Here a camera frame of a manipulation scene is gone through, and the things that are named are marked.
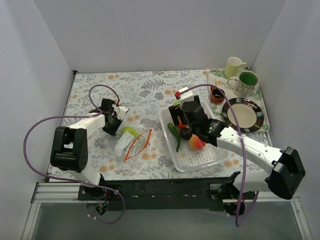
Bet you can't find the fake green pear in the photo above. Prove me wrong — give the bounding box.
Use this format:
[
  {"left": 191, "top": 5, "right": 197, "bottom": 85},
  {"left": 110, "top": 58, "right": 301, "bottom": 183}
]
[{"left": 121, "top": 126, "right": 140, "bottom": 137}]

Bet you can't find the green floral mug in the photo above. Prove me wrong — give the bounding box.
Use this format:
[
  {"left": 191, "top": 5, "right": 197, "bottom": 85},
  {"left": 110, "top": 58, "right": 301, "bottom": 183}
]
[{"left": 227, "top": 72, "right": 258, "bottom": 98}]

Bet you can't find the fake green vegetable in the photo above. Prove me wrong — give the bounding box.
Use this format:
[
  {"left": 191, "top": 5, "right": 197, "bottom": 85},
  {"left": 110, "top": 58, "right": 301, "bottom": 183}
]
[{"left": 167, "top": 123, "right": 181, "bottom": 152}]

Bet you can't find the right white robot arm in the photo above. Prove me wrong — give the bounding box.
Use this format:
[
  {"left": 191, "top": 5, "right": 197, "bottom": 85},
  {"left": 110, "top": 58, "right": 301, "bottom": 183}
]
[{"left": 168, "top": 96, "right": 306, "bottom": 200}]

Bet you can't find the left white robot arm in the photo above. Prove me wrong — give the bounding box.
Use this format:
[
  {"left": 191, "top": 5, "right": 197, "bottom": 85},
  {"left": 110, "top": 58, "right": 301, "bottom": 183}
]
[{"left": 50, "top": 98, "right": 128, "bottom": 200}]

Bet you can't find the floral table mat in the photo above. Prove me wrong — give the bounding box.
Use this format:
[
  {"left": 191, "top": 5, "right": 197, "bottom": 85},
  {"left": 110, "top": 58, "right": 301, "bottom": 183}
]
[{"left": 63, "top": 69, "right": 262, "bottom": 180}]

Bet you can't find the aluminium frame rail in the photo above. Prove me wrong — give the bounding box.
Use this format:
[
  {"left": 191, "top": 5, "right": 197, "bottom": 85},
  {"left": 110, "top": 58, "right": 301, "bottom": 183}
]
[{"left": 22, "top": 178, "right": 312, "bottom": 240}]

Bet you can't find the small brown cup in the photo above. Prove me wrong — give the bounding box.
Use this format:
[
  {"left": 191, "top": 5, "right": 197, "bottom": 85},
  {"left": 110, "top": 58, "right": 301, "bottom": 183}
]
[{"left": 209, "top": 86, "right": 225, "bottom": 104}]

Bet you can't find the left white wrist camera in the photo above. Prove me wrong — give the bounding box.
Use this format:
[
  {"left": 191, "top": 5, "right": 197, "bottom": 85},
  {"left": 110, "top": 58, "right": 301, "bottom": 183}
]
[{"left": 116, "top": 105, "right": 129, "bottom": 121}]

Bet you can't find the fake peach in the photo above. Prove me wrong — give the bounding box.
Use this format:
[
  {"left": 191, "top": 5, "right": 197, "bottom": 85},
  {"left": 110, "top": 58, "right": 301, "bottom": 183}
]
[{"left": 189, "top": 134, "right": 206, "bottom": 151}]

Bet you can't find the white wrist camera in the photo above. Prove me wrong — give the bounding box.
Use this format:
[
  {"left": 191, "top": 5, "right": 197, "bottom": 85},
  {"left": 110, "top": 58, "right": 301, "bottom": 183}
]
[
  {"left": 116, "top": 105, "right": 129, "bottom": 121},
  {"left": 174, "top": 87, "right": 194, "bottom": 105}
]

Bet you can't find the striped rim plate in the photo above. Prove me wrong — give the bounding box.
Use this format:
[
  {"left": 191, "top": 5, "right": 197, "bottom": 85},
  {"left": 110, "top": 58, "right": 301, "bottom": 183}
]
[{"left": 221, "top": 97, "right": 265, "bottom": 133}]

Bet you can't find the floral serving tray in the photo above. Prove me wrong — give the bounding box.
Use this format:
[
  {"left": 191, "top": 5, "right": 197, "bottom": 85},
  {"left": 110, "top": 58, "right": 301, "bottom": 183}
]
[{"left": 207, "top": 69, "right": 270, "bottom": 133}]

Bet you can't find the white plastic basket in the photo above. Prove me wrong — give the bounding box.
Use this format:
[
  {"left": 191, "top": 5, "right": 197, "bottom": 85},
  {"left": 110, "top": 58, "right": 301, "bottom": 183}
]
[{"left": 158, "top": 107, "right": 232, "bottom": 172}]

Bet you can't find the clear zip top bag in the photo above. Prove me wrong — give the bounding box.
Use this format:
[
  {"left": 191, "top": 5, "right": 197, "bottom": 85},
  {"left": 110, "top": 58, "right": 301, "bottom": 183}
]
[{"left": 105, "top": 125, "right": 153, "bottom": 162}]

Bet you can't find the fake orange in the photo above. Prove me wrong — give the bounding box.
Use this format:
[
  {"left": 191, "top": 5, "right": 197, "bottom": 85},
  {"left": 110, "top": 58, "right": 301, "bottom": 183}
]
[{"left": 178, "top": 119, "right": 184, "bottom": 128}]

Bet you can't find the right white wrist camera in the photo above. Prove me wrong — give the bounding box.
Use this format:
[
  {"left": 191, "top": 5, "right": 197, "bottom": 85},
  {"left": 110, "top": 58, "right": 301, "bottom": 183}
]
[{"left": 174, "top": 87, "right": 194, "bottom": 105}]

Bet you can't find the pale yellow mug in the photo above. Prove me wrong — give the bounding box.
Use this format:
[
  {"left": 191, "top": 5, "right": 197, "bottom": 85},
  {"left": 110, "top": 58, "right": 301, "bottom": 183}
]
[{"left": 224, "top": 57, "right": 247, "bottom": 79}]

